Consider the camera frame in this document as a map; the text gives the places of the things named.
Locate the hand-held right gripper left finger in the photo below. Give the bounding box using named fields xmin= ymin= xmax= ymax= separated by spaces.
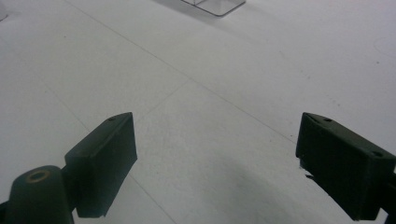
xmin=64 ymin=112 xmax=138 ymax=218

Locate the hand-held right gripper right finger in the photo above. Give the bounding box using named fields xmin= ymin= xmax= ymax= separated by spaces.
xmin=295 ymin=112 xmax=396 ymax=221

